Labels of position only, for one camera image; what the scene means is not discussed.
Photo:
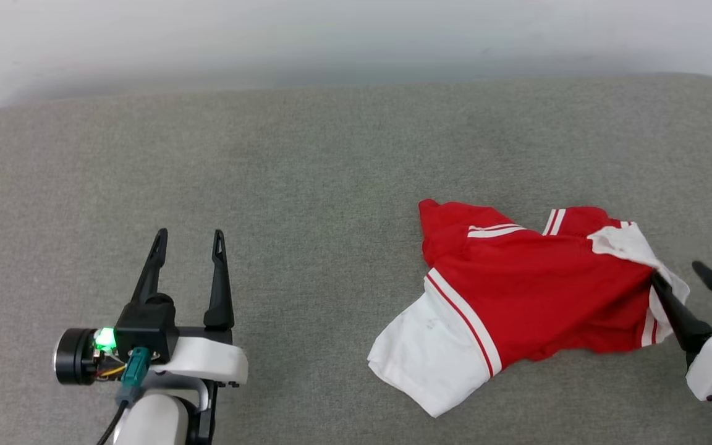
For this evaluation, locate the red and white t-shirt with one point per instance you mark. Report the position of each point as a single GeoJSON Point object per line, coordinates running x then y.
{"type": "Point", "coordinates": [517, 290]}

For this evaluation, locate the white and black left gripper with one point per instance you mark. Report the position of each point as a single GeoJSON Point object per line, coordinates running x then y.
{"type": "Point", "coordinates": [207, 361]}

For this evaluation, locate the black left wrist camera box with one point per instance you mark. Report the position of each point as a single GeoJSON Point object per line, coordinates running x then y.
{"type": "Point", "coordinates": [146, 327]}

